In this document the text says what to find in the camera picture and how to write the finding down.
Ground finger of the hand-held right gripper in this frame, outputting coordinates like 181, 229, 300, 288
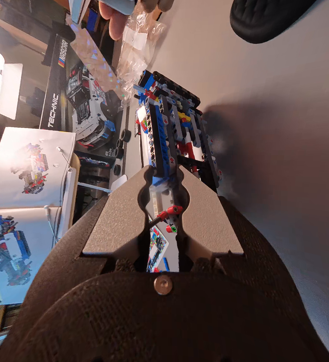
69, 0, 91, 24

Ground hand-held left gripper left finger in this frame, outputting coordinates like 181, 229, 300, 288
82, 165, 153, 268

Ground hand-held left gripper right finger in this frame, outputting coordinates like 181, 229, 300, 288
176, 165, 244, 268

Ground holographic sticker sheet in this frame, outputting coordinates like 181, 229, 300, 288
147, 226, 169, 273

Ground peeled holographic sticker strip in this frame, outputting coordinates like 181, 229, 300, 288
70, 28, 125, 101

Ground lego instruction booklet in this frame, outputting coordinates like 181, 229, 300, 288
0, 127, 77, 307

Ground lego race car model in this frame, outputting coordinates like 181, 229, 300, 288
133, 69, 224, 227

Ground black lego set box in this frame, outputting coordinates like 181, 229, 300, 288
39, 34, 124, 168

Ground person's right hand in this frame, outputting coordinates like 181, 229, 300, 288
98, 0, 173, 41

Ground clear plastic bags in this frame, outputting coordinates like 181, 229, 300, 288
116, 6, 167, 95

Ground white book stand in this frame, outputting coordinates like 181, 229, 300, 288
44, 146, 128, 241

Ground studio light panel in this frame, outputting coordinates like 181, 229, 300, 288
0, 42, 24, 120

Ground black mesh pad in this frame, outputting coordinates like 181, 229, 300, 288
229, 0, 317, 44

